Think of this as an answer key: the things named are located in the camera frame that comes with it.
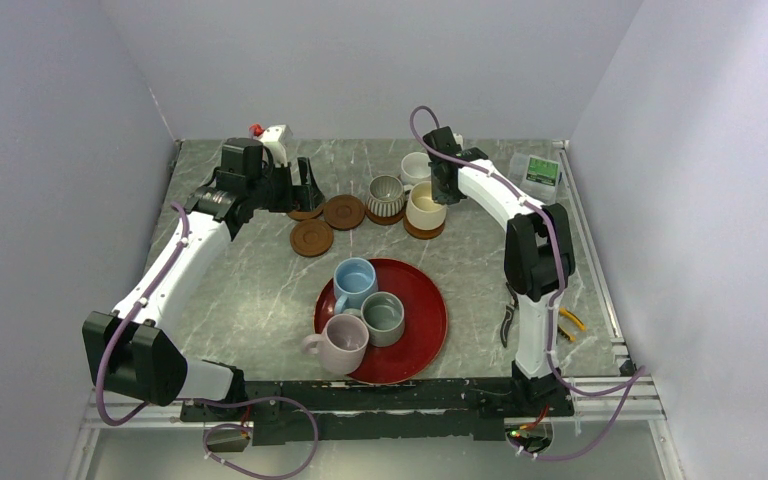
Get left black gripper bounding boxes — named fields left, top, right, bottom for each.
left=248, top=157, right=325, bottom=213

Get brown coaster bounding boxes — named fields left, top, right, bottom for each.
left=365, top=206, right=406, bottom=226
left=287, top=204, right=325, bottom=221
left=402, top=218, right=445, bottom=240
left=290, top=219, right=334, bottom=258
left=323, top=194, right=366, bottom=231

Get white mug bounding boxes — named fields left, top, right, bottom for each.
left=400, top=152, right=431, bottom=185

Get cream yellow mug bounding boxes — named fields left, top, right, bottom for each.
left=406, top=181, right=447, bottom=231

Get grey ribbed mug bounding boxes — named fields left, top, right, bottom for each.
left=366, top=175, right=409, bottom=218

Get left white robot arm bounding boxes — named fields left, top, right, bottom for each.
left=82, top=137, right=324, bottom=420

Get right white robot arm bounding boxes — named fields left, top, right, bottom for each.
left=419, top=127, right=575, bottom=415

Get clear plastic parts box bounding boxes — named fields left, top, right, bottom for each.
left=507, top=153, right=562, bottom=204

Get blue mug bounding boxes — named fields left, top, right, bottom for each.
left=333, top=257, right=379, bottom=314

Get grey-green mug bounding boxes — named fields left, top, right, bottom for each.
left=361, top=291, right=405, bottom=347

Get red round tray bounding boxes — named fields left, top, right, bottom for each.
left=312, top=259, right=448, bottom=385

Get lilac mug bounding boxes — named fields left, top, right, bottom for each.
left=300, top=314, right=370, bottom=375

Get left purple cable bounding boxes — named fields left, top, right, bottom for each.
left=95, top=201, right=320, bottom=480

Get purple cable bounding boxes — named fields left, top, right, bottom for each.
left=95, top=201, right=320, bottom=480
left=409, top=105, right=649, bottom=464

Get black handled pliers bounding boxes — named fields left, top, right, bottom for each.
left=499, top=282, right=519, bottom=348

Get yellow handled cutters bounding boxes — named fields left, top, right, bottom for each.
left=557, top=307, right=588, bottom=343

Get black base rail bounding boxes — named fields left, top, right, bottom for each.
left=181, top=377, right=575, bottom=446

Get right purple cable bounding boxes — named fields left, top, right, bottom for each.
left=409, top=105, right=649, bottom=464

